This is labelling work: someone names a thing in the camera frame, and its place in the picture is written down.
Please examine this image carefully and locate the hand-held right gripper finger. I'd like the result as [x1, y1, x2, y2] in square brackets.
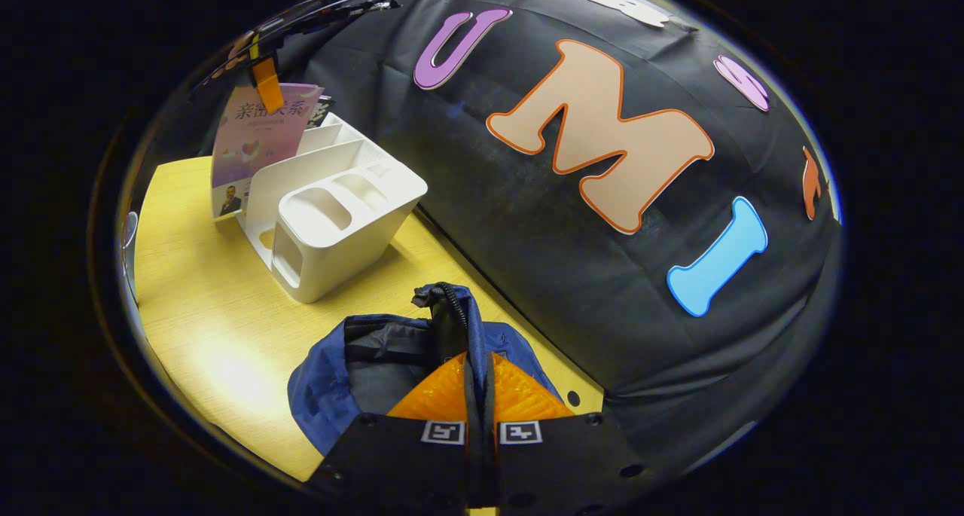
[482, 354, 664, 513]
[309, 353, 483, 513]

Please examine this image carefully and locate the pink cover book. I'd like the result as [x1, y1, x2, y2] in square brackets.
[211, 83, 325, 221]

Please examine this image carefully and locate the white plastic bookshelf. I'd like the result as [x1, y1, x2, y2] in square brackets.
[241, 113, 429, 304]

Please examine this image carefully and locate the blue schoolbag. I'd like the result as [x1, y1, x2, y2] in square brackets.
[288, 281, 566, 456]

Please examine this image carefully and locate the black backdrop cloth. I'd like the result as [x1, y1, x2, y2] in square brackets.
[151, 0, 843, 472]

